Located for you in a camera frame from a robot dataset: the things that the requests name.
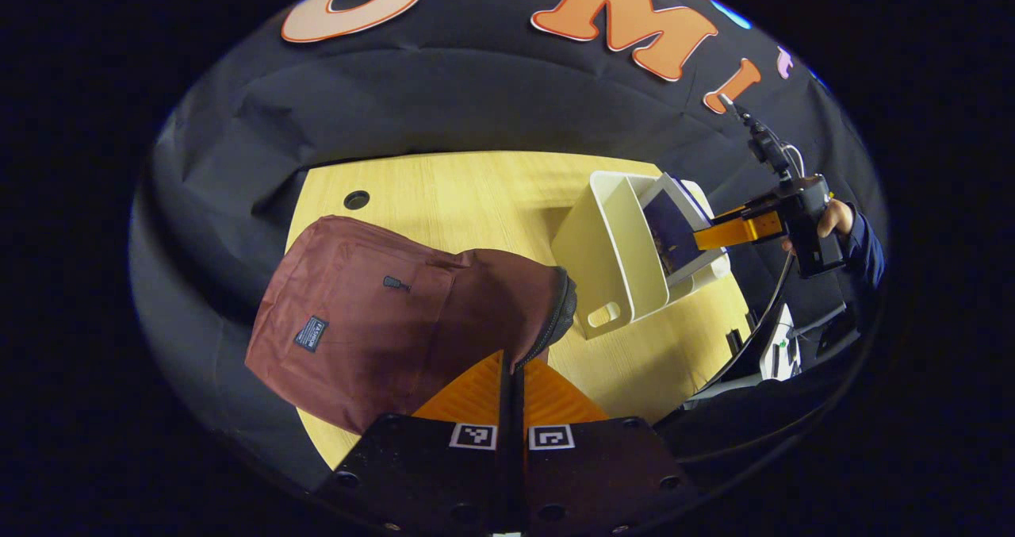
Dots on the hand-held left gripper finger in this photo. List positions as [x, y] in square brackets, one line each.
[505, 458]
[519, 458]

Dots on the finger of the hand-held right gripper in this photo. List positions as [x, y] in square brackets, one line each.
[737, 232]

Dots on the dark blue book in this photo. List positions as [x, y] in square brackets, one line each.
[670, 232]

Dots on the white plastic bookshelf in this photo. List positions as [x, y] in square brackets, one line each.
[610, 251]

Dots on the maroon fabric schoolbag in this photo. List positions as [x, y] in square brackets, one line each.
[381, 323]

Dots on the white device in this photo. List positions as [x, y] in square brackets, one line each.
[781, 347]

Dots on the black backdrop cloth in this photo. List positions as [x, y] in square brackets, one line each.
[444, 101]

